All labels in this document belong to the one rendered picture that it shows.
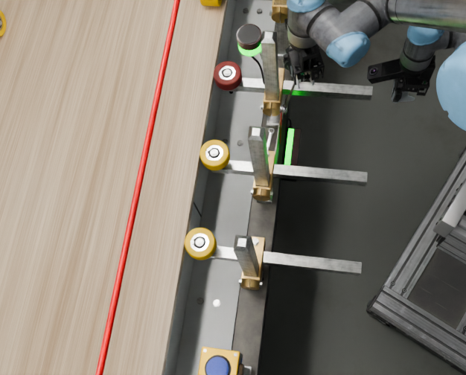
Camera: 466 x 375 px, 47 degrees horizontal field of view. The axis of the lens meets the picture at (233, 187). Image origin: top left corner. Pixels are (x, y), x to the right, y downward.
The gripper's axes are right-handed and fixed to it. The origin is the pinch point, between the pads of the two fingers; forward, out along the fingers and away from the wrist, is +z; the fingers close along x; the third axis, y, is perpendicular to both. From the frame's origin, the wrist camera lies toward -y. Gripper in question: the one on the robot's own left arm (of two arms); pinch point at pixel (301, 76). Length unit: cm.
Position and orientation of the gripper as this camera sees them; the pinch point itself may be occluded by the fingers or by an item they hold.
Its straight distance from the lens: 143.8
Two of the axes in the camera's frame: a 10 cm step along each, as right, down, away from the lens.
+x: 9.7, -2.3, -0.2
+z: 1.0, 3.4, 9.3
